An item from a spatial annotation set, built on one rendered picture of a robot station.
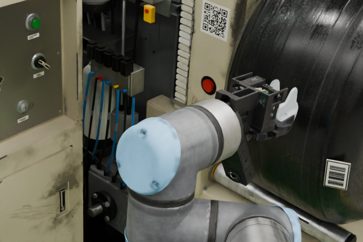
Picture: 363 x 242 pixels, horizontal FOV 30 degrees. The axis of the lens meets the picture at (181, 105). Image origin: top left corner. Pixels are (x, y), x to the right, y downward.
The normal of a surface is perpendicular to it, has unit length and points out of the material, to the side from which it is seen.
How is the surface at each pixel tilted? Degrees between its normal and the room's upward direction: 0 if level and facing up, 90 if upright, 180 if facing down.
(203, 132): 46
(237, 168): 114
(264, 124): 90
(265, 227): 24
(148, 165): 78
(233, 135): 74
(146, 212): 82
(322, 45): 55
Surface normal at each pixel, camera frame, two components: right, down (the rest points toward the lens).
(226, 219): 0.05, -0.58
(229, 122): 0.62, -0.39
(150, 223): -0.27, 0.34
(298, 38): -0.52, -0.19
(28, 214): 0.74, 0.38
